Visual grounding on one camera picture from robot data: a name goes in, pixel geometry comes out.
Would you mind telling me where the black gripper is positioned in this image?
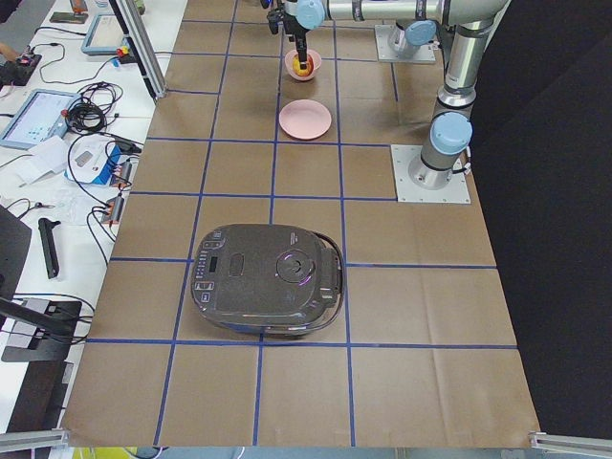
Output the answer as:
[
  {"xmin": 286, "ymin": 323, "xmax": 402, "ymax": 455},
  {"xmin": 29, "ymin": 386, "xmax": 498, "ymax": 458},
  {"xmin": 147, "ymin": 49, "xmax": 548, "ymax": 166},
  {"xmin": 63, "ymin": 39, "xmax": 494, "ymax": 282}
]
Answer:
[{"xmin": 281, "ymin": 0, "xmax": 309, "ymax": 73}]

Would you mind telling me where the red yellow apple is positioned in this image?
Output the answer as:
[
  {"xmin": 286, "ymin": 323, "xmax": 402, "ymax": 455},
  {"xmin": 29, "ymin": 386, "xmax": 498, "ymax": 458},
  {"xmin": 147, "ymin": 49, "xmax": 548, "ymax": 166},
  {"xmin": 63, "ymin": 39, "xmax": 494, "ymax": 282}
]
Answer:
[{"xmin": 292, "ymin": 55, "xmax": 314, "ymax": 77}]

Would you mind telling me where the pink bowl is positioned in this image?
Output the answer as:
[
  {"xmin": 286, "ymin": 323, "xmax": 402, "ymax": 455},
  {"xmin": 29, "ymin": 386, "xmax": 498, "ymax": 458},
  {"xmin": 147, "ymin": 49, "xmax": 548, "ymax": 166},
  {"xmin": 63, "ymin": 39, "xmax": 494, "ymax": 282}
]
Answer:
[{"xmin": 284, "ymin": 49, "xmax": 321, "ymax": 82}]

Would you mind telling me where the pink plate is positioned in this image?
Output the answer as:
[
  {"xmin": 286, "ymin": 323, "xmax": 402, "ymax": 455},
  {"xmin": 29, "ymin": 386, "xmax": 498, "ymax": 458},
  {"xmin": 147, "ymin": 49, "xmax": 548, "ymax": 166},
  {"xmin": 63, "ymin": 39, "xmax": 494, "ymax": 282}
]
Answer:
[{"xmin": 278, "ymin": 99, "xmax": 332, "ymax": 141}]

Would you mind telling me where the teach pendant tablet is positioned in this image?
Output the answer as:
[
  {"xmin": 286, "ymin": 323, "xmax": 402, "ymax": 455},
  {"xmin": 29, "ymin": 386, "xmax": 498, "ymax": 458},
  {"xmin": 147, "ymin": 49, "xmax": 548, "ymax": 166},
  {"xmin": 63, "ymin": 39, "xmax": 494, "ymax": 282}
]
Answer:
[
  {"xmin": 81, "ymin": 13, "xmax": 127, "ymax": 55},
  {"xmin": 1, "ymin": 89, "xmax": 79, "ymax": 150}
]

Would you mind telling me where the dark grey rice cooker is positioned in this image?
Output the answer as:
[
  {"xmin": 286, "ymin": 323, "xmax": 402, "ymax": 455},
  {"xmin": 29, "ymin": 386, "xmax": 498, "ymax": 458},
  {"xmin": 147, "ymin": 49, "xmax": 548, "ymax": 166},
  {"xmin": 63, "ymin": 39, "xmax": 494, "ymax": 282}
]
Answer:
[{"xmin": 190, "ymin": 224, "xmax": 345, "ymax": 337}]

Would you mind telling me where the blue white box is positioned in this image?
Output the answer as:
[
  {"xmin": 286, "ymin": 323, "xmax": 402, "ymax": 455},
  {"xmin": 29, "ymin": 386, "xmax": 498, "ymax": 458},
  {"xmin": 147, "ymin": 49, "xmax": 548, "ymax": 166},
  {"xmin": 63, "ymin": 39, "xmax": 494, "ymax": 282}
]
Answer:
[{"xmin": 64, "ymin": 135, "xmax": 121, "ymax": 186}]

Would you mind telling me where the black tool bar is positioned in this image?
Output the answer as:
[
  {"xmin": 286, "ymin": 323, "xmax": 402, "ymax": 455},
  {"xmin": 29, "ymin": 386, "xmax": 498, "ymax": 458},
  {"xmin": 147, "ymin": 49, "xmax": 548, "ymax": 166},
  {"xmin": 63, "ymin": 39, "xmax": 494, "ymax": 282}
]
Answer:
[{"xmin": 38, "ymin": 217, "xmax": 60, "ymax": 279}]

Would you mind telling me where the black monitor stand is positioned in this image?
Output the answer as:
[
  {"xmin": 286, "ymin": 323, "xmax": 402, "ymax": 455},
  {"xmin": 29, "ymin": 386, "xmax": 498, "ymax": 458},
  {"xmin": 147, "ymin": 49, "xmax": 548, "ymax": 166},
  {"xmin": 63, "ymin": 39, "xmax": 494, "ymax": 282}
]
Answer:
[{"xmin": 1, "ymin": 208, "xmax": 82, "ymax": 362}]

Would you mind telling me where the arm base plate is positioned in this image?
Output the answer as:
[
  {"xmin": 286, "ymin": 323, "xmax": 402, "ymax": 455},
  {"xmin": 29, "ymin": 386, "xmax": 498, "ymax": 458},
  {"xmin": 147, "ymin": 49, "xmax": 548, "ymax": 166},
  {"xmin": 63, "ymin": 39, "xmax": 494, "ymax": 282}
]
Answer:
[
  {"xmin": 374, "ymin": 25, "xmax": 436, "ymax": 64},
  {"xmin": 390, "ymin": 144, "xmax": 471, "ymax": 205}
]

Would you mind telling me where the aluminium frame post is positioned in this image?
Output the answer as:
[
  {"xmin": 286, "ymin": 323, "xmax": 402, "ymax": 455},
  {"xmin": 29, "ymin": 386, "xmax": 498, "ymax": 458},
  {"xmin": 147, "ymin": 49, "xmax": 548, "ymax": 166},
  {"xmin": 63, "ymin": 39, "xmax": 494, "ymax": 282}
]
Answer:
[{"xmin": 109, "ymin": 0, "xmax": 167, "ymax": 100}]

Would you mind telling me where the coiled black cable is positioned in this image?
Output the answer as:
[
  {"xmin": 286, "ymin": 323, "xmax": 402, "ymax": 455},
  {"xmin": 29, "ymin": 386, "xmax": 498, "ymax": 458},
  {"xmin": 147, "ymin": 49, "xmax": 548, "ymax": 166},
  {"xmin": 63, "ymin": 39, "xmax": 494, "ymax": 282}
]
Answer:
[{"xmin": 64, "ymin": 81, "xmax": 121, "ymax": 135}]

